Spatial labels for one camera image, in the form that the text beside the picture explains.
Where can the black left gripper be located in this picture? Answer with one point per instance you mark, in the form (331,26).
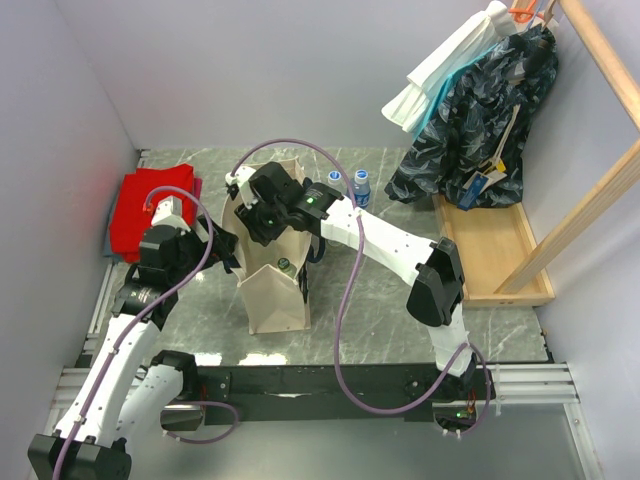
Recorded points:
(223,246)

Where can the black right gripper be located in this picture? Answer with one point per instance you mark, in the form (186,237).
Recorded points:
(248,213)

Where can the clear bottle white blue cap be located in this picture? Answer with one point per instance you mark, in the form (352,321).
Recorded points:
(335,180)

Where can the beige canvas tote bag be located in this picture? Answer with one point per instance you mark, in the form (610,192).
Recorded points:
(273,301)

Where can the blue label water bottle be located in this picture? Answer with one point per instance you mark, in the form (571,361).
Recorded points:
(361,188)

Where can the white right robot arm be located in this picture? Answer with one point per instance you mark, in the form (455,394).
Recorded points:
(432,269)

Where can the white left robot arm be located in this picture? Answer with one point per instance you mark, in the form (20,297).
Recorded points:
(94,439)

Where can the green cap bottle front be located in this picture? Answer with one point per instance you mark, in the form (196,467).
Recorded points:
(286,267)

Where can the red folded cloth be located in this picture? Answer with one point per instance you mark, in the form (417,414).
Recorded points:
(132,216)

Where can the black base beam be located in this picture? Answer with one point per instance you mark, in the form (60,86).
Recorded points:
(312,392)

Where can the white pleated garment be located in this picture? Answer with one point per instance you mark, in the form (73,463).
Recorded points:
(477,35)

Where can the teal garment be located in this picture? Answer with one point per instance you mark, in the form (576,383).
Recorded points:
(440,95)

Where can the blue hang tag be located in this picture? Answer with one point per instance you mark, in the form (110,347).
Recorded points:
(472,189)

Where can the dark patterned shirt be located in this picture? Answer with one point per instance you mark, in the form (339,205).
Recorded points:
(482,125)

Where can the wooden tray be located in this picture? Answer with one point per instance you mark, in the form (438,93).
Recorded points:
(491,244)

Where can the orange clothes hanger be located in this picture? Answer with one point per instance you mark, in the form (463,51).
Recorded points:
(523,11)

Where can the wooden rack frame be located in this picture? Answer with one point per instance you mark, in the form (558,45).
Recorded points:
(581,162)

